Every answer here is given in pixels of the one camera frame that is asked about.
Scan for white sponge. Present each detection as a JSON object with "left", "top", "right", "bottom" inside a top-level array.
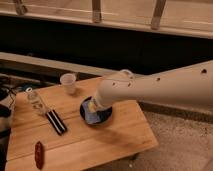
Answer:
[{"left": 82, "top": 100, "right": 100, "bottom": 124}]

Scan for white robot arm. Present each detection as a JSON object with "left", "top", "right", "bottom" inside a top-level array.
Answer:
[{"left": 89, "top": 60, "right": 213, "bottom": 111}]

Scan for clear glass jar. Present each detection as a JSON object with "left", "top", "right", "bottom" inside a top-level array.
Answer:
[{"left": 27, "top": 89, "right": 47, "bottom": 116}]

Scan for wooden table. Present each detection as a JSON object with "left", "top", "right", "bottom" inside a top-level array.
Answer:
[{"left": 6, "top": 78, "right": 158, "bottom": 171}]

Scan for red sausage toy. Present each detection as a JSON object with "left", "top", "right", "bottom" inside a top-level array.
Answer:
[{"left": 35, "top": 141, "right": 44, "bottom": 169}]

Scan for black cables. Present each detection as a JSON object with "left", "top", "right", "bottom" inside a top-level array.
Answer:
[{"left": 0, "top": 78, "right": 21, "bottom": 134}]

